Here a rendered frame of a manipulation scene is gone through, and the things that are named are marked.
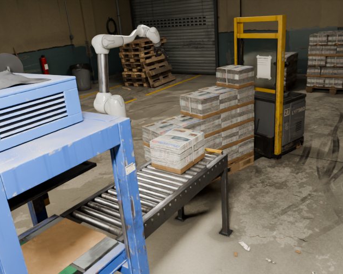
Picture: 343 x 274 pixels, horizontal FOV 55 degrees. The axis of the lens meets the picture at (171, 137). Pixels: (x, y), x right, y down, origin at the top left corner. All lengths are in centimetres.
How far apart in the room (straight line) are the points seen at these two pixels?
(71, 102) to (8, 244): 61
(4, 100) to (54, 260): 96
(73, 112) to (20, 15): 865
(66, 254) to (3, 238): 79
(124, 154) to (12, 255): 59
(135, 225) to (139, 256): 18
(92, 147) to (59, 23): 946
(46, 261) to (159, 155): 116
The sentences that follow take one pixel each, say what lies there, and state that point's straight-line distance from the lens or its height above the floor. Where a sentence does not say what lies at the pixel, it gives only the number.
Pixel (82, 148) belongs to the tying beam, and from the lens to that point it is 133.
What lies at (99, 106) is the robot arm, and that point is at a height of 117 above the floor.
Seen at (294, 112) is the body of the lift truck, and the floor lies 59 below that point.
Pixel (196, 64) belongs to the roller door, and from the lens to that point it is 1126.
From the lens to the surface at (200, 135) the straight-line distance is 272.
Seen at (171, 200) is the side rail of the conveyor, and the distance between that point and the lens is 227.
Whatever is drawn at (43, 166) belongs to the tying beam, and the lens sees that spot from 124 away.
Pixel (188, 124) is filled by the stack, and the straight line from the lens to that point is 362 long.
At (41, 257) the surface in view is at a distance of 201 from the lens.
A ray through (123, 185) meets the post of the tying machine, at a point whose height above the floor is 124.
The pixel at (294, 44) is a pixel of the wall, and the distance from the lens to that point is 999.
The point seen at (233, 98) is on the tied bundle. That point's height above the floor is 97.
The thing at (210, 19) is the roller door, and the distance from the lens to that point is 1086.
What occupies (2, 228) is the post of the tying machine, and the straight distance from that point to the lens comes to 122.
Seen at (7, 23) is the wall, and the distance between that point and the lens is 986.
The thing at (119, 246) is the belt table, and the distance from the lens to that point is 195.
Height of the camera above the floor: 197
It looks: 20 degrees down
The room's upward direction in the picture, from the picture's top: 5 degrees counter-clockwise
